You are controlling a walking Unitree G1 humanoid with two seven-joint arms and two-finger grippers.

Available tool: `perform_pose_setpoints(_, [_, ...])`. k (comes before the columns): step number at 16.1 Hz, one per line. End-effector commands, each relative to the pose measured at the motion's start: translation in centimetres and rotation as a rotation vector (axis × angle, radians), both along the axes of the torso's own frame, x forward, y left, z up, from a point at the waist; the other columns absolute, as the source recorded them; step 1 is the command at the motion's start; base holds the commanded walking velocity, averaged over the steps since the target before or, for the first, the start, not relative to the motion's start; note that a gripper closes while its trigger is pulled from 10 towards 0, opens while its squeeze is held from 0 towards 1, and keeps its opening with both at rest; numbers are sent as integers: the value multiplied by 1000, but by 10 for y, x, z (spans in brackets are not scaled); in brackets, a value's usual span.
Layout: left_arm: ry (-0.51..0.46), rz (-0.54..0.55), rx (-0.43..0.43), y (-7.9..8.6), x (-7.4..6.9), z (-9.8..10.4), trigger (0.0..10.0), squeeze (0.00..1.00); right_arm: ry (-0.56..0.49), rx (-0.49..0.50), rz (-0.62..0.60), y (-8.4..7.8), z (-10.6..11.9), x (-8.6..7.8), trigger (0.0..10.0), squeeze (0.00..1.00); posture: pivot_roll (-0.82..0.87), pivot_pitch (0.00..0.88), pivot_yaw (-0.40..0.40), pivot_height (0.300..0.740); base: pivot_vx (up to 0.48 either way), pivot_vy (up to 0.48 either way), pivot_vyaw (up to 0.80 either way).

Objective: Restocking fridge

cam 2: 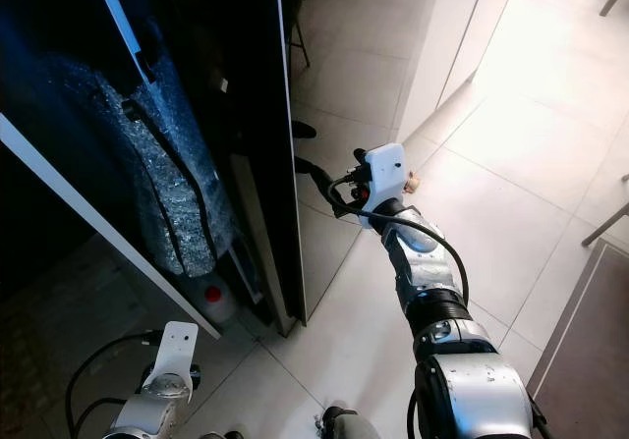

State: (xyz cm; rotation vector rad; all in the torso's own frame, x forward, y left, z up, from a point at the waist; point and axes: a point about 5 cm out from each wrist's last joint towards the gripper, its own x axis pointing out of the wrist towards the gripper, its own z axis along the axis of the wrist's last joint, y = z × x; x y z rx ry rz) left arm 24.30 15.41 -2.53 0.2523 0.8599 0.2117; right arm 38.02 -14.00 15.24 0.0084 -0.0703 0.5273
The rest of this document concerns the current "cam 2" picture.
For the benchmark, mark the fridge door with bins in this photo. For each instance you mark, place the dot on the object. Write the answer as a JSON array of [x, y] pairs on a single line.
[[256, 115]]

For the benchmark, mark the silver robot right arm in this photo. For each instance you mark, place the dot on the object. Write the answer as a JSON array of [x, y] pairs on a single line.
[[452, 341]]

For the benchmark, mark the small beige floor object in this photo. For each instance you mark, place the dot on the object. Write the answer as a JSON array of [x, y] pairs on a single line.
[[414, 179]]

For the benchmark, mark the white bottle red cap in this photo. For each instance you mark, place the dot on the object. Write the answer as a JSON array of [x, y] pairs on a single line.
[[213, 299]]

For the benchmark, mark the bubble wrap sheet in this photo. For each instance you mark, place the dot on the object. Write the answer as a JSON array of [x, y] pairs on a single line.
[[157, 164]]

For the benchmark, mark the black robot right foot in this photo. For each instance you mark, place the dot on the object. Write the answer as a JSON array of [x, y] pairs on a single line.
[[339, 425]]

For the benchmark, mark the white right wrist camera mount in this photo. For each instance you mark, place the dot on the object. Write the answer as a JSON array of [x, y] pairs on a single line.
[[383, 174]]

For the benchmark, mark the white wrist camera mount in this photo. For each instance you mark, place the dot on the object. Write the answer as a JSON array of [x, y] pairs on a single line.
[[383, 174], [177, 356]]

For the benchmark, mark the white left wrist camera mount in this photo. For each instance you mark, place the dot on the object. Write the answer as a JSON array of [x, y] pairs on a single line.
[[177, 356]]

